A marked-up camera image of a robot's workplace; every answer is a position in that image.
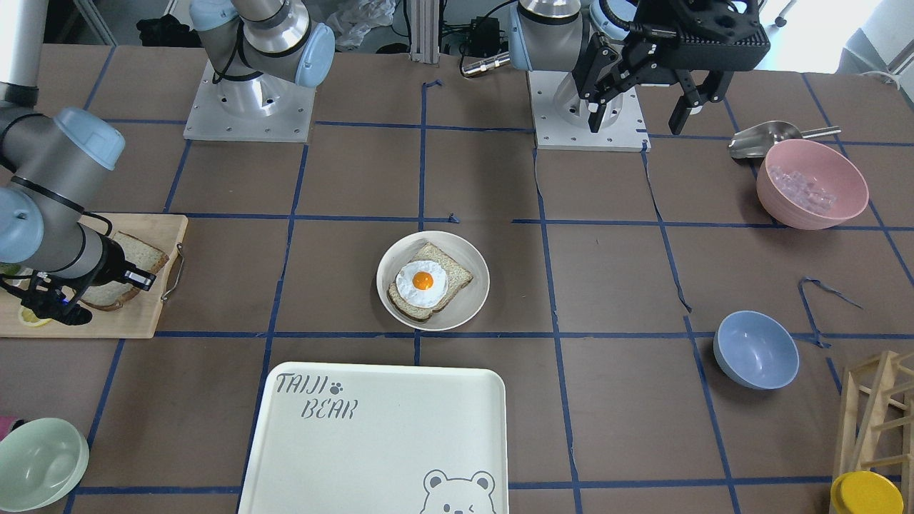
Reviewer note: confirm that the aluminium frame post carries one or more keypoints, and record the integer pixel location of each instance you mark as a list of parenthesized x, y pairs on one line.
[(424, 31)]

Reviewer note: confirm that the cream bear serving tray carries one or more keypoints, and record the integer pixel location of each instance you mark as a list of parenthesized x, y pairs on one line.
[(352, 438)]

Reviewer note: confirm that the bread slice under egg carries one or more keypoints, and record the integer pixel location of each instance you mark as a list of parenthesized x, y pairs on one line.
[(458, 278)]

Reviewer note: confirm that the robot arm near blue bowl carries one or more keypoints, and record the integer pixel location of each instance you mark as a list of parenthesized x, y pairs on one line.
[(550, 35)]

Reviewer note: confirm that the avocado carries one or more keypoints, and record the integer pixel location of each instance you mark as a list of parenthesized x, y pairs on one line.
[(9, 269)]

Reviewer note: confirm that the metal scoop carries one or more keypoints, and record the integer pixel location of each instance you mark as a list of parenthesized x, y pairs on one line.
[(756, 141)]

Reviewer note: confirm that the light green bowl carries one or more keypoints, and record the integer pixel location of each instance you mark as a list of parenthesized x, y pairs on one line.
[(41, 462)]

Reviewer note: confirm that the white bread slice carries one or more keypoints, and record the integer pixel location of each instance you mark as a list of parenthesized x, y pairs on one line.
[(112, 296)]

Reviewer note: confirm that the blue bowl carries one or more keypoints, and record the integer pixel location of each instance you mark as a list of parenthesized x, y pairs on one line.
[(756, 351)]

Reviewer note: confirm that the bowl-side gripper black finger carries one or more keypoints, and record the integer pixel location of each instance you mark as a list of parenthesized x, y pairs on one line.
[(599, 106), (694, 96)]

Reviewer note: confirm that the cream round plate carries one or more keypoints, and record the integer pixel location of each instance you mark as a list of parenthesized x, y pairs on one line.
[(467, 302)]

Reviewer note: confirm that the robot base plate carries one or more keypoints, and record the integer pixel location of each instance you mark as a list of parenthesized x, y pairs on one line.
[(264, 109), (562, 119)]

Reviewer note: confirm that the cutting-board gripper black finger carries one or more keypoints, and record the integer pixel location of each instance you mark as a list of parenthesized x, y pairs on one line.
[(19, 287), (140, 279)]

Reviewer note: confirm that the wooden cutting board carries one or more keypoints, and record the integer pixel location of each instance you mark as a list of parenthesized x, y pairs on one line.
[(139, 317)]

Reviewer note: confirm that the pink bowl with ice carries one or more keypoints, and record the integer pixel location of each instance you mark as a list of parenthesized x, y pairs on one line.
[(810, 186)]

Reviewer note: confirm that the black gripper body cutting-board side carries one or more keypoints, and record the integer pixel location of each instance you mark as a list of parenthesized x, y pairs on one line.
[(108, 261)]

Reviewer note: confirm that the black gripper body bowl side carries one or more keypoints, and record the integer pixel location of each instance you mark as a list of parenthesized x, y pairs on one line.
[(602, 67)]

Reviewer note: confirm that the fried egg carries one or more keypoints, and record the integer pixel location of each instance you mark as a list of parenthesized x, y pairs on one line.
[(422, 283)]

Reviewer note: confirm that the robot arm over cutting board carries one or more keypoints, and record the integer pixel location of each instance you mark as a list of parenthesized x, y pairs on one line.
[(57, 165)]

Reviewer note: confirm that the lemon slice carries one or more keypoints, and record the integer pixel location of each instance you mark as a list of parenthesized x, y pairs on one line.
[(29, 318)]

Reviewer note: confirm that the wooden dish rack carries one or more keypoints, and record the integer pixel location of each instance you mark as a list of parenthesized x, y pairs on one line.
[(876, 398)]

